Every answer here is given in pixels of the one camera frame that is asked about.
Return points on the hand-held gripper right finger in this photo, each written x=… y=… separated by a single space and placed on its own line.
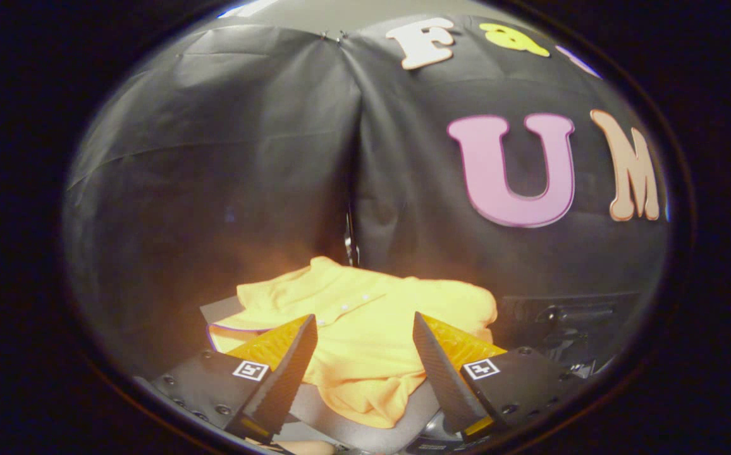
x=441 y=373

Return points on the dark cabinet with white door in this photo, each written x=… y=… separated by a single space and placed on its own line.
x=322 y=412

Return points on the black backdrop cloth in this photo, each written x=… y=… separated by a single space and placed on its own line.
x=226 y=158

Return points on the orange polo shirt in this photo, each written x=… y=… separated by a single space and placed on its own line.
x=365 y=328

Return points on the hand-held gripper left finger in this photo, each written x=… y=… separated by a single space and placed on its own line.
x=293 y=366

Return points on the person's leg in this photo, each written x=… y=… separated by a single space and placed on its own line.
x=305 y=448

